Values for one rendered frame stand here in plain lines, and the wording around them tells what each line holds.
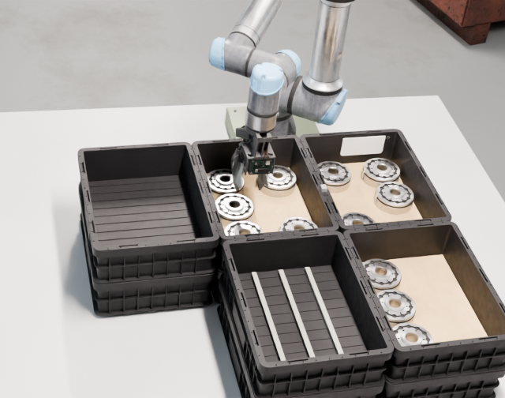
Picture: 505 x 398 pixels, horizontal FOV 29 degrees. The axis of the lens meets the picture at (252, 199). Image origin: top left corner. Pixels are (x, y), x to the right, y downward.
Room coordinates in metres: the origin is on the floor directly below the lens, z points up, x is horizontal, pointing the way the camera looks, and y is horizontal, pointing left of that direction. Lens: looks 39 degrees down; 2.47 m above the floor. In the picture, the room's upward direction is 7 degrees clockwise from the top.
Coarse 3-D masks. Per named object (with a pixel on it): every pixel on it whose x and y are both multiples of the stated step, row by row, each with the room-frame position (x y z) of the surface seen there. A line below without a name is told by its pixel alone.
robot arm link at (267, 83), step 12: (252, 72) 1.95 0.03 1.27; (264, 72) 1.94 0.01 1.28; (276, 72) 1.95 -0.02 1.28; (252, 84) 1.93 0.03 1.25; (264, 84) 1.92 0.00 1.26; (276, 84) 1.93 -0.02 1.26; (252, 96) 1.93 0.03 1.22; (264, 96) 1.92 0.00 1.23; (276, 96) 1.93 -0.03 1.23; (252, 108) 1.93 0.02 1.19; (264, 108) 1.92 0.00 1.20; (276, 108) 1.94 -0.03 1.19
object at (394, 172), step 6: (366, 162) 2.22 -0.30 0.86; (372, 162) 2.23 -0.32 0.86; (378, 162) 2.23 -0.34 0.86; (384, 162) 2.23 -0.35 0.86; (390, 162) 2.23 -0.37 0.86; (366, 168) 2.19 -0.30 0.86; (372, 168) 2.19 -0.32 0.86; (396, 168) 2.21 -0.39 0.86; (366, 174) 2.17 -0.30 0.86; (372, 174) 2.17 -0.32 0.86; (378, 174) 2.17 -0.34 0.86; (390, 174) 2.18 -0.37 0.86; (396, 174) 2.19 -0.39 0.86; (378, 180) 2.15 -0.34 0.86; (384, 180) 2.15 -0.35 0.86; (390, 180) 2.15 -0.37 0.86
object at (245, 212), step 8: (216, 200) 1.97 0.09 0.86; (224, 200) 1.98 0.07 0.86; (240, 200) 1.99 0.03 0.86; (248, 200) 1.99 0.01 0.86; (224, 208) 1.94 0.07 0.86; (248, 208) 1.96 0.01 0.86; (224, 216) 1.91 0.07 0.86; (232, 216) 1.92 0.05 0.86; (240, 216) 1.92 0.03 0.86; (248, 216) 1.93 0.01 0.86
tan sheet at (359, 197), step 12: (360, 168) 2.23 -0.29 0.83; (360, 180) 2.17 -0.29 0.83; (348, 192) 2.11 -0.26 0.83; (360, 192) 2.12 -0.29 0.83; (372, 192) 2.13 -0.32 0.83; (336, 204) 2.06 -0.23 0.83; (348, 204) 2.06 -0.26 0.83; (360, 204) 2.07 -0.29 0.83; (372, 204) 2.08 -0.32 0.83; (372, 216) 2.02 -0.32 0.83; (384, 216) 2.03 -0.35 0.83; (396, 216) 2.03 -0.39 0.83; (408, 216) 2.04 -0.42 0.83; (420, 216) 2.05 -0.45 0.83
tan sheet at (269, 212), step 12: (252, 180) 2.12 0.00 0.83; (252, 192) 2.06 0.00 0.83; (264, 204) 2.02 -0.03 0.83; (276, 204) 2.03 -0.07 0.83; (288, 204) 2.03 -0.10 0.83; (300, 204) 2.04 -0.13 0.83; (264, 216) 1.97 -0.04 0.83; (276, 216) 1.97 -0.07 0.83; (288, 216) 1.98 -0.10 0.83; (300, 216) 1.99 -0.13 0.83; (264, 228) 1.92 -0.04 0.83; (276, 228) 1.93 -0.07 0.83
